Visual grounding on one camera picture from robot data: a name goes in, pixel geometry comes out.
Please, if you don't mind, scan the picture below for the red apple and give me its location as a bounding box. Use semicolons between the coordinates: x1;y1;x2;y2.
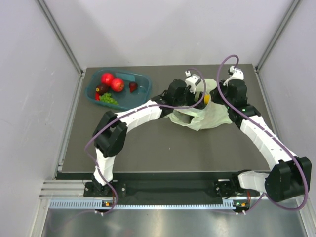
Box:
110;78;125;92

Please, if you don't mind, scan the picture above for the dark purple mangosteen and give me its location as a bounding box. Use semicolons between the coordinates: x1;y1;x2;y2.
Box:
96;83;109;95

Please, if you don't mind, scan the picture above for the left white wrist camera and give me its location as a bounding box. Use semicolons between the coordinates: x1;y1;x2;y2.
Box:
185;70;201;94

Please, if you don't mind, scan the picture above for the green plastic bag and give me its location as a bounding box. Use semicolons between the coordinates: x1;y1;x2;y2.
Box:
164;78;234;132

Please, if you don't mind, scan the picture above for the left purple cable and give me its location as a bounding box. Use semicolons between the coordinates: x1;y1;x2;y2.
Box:
84;68;207;215

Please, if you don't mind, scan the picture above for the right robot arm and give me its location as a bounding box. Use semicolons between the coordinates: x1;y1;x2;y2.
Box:
210;79;312;202

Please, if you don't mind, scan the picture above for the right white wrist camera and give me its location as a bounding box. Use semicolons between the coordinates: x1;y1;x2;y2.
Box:
223;66;244;86

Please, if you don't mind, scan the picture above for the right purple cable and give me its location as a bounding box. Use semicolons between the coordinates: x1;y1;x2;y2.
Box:
219;55;311;215

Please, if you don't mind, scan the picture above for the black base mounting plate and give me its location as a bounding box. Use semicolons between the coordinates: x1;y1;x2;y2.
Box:
84;178;259;198

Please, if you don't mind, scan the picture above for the yellow lemon fruit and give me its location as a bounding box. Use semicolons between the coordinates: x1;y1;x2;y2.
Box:
203;94;211;105

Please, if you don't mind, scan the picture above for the purple cable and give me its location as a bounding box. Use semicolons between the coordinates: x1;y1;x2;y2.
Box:
219;55;311;215
84;68;207;215

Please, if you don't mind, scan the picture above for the left aluminium frame post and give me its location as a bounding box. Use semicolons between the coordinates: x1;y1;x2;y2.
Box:
35;0;83;75

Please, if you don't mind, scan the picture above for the grey slotted cable duct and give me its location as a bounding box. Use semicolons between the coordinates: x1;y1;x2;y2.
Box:
49;199;236;210

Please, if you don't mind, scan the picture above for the right aluminium frame post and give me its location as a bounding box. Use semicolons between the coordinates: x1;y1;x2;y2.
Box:
254;0;302;72

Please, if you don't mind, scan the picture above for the aluminium frame post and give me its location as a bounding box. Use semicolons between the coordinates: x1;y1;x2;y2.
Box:
254;0;302;72
35;0;83;75

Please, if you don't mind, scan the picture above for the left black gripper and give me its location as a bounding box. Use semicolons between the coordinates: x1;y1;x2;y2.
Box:
173;85;205;114

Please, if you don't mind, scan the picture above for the teal plastic basket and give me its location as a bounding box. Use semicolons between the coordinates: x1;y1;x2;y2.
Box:
84;68;152;111

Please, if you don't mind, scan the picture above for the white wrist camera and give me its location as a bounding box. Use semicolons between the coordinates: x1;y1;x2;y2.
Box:
185;70;201;94
223;66;244;86

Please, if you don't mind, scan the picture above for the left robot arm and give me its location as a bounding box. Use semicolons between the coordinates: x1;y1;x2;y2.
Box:
93;75;206;196

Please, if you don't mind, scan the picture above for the green grape bunch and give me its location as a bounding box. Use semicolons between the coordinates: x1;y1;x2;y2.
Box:
99;93;118;105

